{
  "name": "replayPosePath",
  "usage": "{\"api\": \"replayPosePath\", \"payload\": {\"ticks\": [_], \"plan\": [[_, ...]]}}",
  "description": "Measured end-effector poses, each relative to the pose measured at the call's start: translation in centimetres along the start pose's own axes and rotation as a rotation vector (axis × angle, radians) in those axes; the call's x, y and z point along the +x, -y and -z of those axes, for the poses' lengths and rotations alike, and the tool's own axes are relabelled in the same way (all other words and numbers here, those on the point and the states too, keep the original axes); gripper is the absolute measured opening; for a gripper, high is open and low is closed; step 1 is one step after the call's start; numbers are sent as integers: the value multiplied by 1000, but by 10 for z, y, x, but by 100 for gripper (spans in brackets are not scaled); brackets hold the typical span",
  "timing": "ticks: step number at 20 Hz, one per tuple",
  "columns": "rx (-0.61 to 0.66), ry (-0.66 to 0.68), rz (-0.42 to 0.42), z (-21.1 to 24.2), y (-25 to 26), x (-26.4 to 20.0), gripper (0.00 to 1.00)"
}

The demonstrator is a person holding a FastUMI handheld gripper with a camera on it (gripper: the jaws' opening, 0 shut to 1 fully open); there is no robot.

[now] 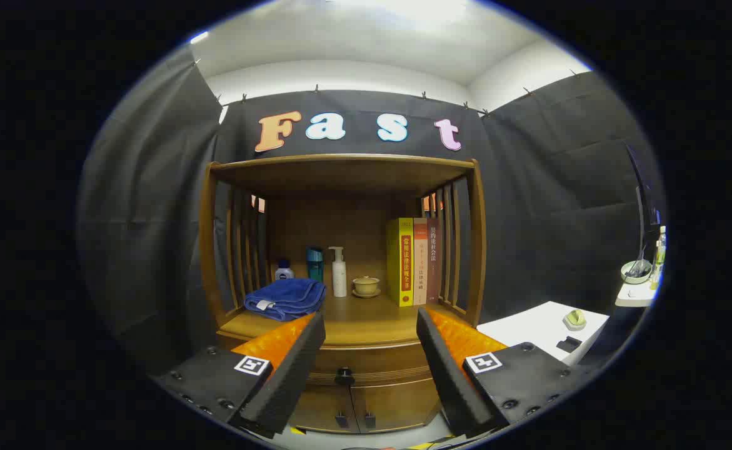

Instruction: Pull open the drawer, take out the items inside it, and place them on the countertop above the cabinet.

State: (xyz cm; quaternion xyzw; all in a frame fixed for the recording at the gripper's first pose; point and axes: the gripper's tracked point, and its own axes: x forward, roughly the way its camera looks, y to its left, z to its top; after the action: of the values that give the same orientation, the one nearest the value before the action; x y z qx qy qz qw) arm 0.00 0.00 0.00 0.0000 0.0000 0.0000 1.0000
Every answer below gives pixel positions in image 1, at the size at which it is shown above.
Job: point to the wooden drawer with black knob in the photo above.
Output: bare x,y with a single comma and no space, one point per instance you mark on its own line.
372,361

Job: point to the small black box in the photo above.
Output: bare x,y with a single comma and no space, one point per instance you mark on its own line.
569,344

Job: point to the white side table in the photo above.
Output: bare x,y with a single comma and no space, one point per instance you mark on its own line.
634,295

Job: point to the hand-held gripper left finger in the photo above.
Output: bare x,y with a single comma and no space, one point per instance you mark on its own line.
290,369

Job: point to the white side cabinet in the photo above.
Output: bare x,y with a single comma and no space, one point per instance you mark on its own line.
528,328

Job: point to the teal bottle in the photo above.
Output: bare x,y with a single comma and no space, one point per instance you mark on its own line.
315,265

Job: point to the pale green bowl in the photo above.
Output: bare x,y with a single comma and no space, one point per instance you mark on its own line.
634,273

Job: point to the wooden countertop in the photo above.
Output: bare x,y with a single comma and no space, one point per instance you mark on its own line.
366,319

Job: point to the small white blue-capped bottle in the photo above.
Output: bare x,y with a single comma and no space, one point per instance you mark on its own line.
284,272

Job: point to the brown book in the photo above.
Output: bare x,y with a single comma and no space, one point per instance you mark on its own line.
433,262

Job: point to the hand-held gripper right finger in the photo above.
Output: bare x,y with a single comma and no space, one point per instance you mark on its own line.
447,369

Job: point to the wooden cabinet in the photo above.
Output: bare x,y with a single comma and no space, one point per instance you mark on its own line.
340,219

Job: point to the green white tape dispenser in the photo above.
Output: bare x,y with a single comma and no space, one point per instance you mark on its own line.
575,320

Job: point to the wooden cabinet door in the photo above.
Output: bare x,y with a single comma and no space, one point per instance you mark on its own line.
322,409
397,403

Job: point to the yellow lidded tea cup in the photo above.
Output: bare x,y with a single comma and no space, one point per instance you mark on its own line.
366,286

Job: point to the clear yellow bottle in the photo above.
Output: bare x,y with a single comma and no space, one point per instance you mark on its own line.
658,262

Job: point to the beige book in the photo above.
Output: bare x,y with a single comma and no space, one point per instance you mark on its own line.
420,262

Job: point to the thick yellow book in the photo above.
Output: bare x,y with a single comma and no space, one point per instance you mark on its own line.
398,262

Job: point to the folded blue towel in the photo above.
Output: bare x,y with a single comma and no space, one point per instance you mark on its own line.
284,297

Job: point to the white pump bottle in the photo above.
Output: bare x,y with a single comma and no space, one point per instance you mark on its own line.
339,278

